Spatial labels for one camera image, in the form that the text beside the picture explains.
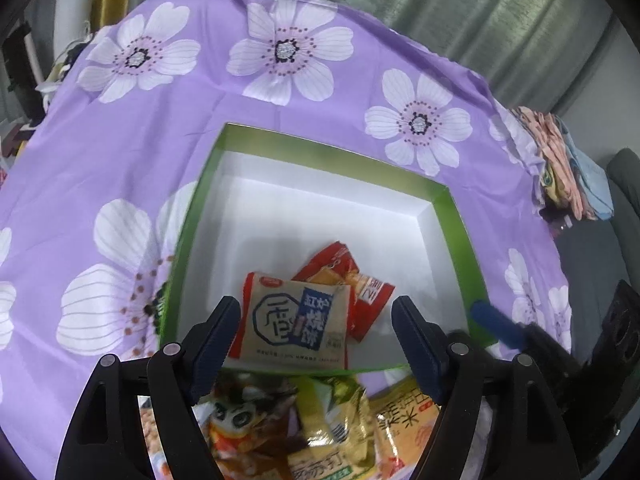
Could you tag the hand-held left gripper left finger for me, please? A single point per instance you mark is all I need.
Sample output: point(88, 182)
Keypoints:
point(215, 350)

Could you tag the green cardboard box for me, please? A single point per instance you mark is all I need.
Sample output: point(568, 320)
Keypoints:
point(300, 210)

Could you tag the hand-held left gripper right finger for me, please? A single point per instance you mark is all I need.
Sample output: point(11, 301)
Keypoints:
point(417, 345)

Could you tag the yellow orange snack packet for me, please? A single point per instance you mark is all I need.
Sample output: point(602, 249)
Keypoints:
point(400, 425)

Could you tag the white board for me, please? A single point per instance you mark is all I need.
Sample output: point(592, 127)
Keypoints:
point(70, 10)

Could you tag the green-label cracker packet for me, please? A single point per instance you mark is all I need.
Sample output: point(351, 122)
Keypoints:
point(325, 467)

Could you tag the beige blue-print biscuit packet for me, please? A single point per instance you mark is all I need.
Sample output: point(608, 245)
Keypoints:
point(295, 320)

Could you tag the grey curtain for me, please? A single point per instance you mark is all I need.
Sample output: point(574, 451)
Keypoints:
point(450, 0)

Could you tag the peanut snack packet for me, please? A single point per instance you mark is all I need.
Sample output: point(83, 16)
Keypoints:
point(150, 430)

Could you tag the purple floral blanket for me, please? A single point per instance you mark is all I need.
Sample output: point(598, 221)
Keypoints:
point(200, 100)

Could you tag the black flat device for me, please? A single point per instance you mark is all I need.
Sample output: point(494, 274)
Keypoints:
point(20, 60)

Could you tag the light blue cloth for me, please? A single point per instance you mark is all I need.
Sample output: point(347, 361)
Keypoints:
point(592, 180)

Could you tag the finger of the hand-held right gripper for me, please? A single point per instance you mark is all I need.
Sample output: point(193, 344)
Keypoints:
point(495, 322)

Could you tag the grey sofa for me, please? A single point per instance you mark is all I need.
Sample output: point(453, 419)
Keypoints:
point(625, 200)

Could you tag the yellow patterned cloth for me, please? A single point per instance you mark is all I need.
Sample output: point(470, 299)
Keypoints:
point(549, 177)

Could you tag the gold snack packet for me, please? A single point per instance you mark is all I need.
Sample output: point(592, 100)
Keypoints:
point(335, 410)

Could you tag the orange panda snack packet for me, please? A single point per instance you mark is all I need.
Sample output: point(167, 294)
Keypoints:
point(240, 425)

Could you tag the pile of folded clothes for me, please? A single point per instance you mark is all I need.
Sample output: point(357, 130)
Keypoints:
point(550, 150)

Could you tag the red snack packet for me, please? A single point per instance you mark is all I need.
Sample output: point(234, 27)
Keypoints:
point(367, 310)

